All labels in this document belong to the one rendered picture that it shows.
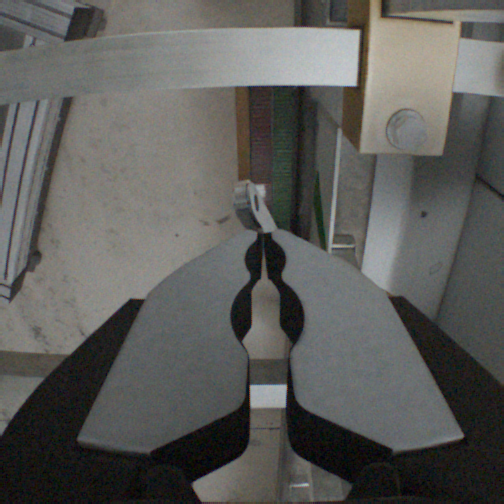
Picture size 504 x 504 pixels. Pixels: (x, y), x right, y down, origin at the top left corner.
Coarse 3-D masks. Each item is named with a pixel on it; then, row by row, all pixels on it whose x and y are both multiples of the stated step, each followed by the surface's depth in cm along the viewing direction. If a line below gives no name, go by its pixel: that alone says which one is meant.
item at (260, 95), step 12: (252, 96) 34; (264, 96) 34; (252, 108) 35; (264, 108) 35; (252, 120) 36; (264, 120) 35; (252, 132) 36; (264, 132) 36; (252, 144) 37; (264, 144) 37; (252, 156) 37; (264, 156) 37; (264, 168) 38; (264, 180) 39; (264, 192) 39
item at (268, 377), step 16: (0, 352) 33; (16, 352) 34; (32, 352) 34; (0, 368) 32; (16, 368) 32; (32, 368) 32; (48, 368) 32; (256, 368) 32; (272, 368) 32; (0, 384) 32; (16, 384) 32; (32, 384) 32; (256, 384) 31; (272, 384) 31; (256, 400) 32; (272, 400) 32
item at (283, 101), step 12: (276, 96) 34; (288, 96) 34; (276, 108) 35; (288, 108) 35; (276, 120) 35; (288, 120) 35; (276, 132) 36; (288, 132) 36; (276, 144) 37; (288, 144) 37; (276, 156) 37; (288, 156) 37; (276, 168) 38; (288, 168) 38; (276, 180) 39; (288, 180) 39; (276, 192) 39; (288, 192) 39; (276, 204) 40; (288, 204) 40; (276, 216) 41; (288, 216) 41; (288, 228) 41
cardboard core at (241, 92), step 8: (240, 88) 93; (240, 96) 94; (248, 96) 93; (240, 104) 95; (248, 104) 94; (240, 112) 96; (248, 112) 95; (240, 120) 97; (248, 120) 96; (240, 128) 98; (248, 128) 97; (240, 136) 99; (248, 136) 98; (240, 144) 100; (248, 144) 99; (240, 152) 102; (248, 152) 100; (240, 160) 103; (248, 160) 101; (240, 168) 104; (248, 168) 102; (240, 176) 105; (248, 176) 104
